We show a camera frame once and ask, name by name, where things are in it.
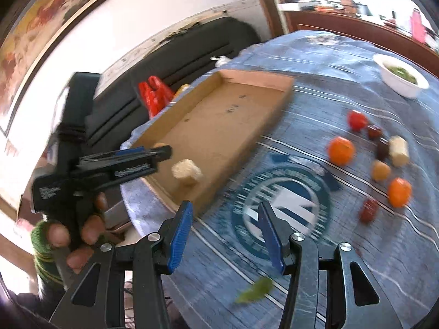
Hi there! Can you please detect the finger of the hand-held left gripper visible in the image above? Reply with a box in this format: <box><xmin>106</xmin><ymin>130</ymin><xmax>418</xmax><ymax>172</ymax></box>
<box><xmin>79</xmin><ymin>145</ymin><xmax>173</xmax><ymax>169</ymax></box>
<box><xmin>73</xmin><ymin>162</ymin><xmax>161</xmax><ymax>190</ymax></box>

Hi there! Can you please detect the pink bottle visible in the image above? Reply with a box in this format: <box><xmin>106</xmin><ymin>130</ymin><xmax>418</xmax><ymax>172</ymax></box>
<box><xmin>410</xmin><ymin>8</ymin><xmax>426</xmax><ymax>43</ymax></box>

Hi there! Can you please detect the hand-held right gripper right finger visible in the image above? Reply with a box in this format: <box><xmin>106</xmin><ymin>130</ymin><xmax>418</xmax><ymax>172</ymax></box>
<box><xmin>257</xmin><ymin>202</ymin><xmax>403</xmax><ymax>329</ymax></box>

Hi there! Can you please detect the wooden door frame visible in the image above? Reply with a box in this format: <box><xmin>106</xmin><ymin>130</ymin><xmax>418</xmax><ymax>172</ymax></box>
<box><xmin>247</xmin><ymin>0</ymin><xmax>292</xmax><ymax>39</ymax></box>

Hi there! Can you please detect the orange mandarin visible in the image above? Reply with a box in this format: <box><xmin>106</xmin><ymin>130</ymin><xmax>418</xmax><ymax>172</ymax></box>
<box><xmin>387</xmin><ymin>177</ymin><xmax>412</xmax><ymax>208</ymax></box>
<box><xmin>327</xmin><ymin>136</ymin><xmax>355</xmax><ymax>166</ymax></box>

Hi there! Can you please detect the blue checked tablecloth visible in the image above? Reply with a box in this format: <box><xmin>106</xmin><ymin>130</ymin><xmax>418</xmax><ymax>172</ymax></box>
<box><xmin>120</xmin><ymin>30</ymin><xmax>439</xmax><ymax>329</ymax></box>

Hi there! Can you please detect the white bowl with greens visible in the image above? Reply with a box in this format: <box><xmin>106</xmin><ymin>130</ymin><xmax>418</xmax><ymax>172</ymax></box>
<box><xmin>373</xmin><ymin>53</ymin><xmax>430</xmax><ymax>98</ymax></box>

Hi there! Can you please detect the person's left hand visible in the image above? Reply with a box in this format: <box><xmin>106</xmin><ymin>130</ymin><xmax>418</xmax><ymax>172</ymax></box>
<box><xmin>46</xmin><ymin>192</ymin><xmax>108</xmax><ymax>275</ymax></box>

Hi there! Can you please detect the shallow cardboard box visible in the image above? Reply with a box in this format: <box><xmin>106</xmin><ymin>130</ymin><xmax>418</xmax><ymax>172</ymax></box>
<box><xmin>130</xmin><ymin>69</ymin><xmax>296</xmax><ymax>218</ymax></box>

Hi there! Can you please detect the dark brown jujube date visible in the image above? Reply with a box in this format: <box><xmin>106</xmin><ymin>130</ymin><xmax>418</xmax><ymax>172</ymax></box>
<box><xmin>376</xmin><ymin>138</ymin><xmax>390</xmax><ymax>160</ymax></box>

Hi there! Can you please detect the beige cork piece on table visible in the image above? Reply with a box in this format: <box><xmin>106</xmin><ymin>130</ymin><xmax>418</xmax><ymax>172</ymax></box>
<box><xmin>389</xmin><ymin>136</ymin><xmax>410</xmax><ymax>167</ymax></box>

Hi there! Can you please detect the red tomato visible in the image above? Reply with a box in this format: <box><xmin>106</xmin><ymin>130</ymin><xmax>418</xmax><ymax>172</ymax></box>
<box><xmin>347</xmin><ymin>110</ymin><xmax>368</xmax><ymax>132</ymax></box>

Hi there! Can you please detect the black leather sofa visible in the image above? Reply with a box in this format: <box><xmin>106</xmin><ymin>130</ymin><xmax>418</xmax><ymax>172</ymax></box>
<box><xmin>82</xmin><ymin>16</ymin><xmax>264</xmax><ymax>144</ymax></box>

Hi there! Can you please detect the small yellow round fruit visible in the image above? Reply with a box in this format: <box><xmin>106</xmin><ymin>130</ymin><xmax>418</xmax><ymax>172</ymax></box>
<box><xmin>371</xmin><ymin>160</ymin><xmax>392</xmax><ymax>181</ymax></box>

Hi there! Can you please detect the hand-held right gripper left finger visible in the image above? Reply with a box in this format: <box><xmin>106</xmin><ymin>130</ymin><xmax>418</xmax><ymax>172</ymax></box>
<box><xmin>51</xmin><ymin>200</ymin><xmax>194</xmax><ymax>329</ymax></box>

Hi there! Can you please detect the person's left forearm green sleeve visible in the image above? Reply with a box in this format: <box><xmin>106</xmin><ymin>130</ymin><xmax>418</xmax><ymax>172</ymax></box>
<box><xmin>30</xmin><ymin>219</ymin><xmax>71</xmax><ymax>299</ymax></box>

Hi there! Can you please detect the red plastic bag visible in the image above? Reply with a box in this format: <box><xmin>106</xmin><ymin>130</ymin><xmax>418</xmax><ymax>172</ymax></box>
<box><xmin>138</xmin><ymin>75</ymin><xmax>175</xmax><ymax>119</ymax></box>

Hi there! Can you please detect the green leaf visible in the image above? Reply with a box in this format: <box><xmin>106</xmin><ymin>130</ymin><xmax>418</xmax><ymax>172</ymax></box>
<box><xmin>235</xmin><ymin>277</ymin><xmax>274</xmax><ymax>304</ymax></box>

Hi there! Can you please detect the framed wall painting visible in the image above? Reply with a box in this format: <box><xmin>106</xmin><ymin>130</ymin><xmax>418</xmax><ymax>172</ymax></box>
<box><xmin>0</xmin><ymin>0</ymin><xmax>108</xmax><ymax>138</ymax></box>

